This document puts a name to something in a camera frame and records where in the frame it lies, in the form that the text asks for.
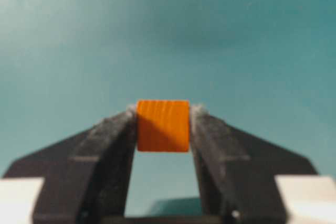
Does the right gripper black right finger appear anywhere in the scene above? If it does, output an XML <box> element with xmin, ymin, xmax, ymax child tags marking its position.
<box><xmin>188</xmin><ymin>104</ymin><xmax>336</xmax><ymax>224</ymax></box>

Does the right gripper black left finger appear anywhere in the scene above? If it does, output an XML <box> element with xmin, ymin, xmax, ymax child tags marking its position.
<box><xmin>1</xmin><ymin>108</ymin><xmax>137</xmax><ymax>223</ymax></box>

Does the orange wooden block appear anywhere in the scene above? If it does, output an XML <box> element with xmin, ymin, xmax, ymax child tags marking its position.
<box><xmin>136</xmin><ymin>100</ymin><xmax>190</xmax><ymax>153</ymax></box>

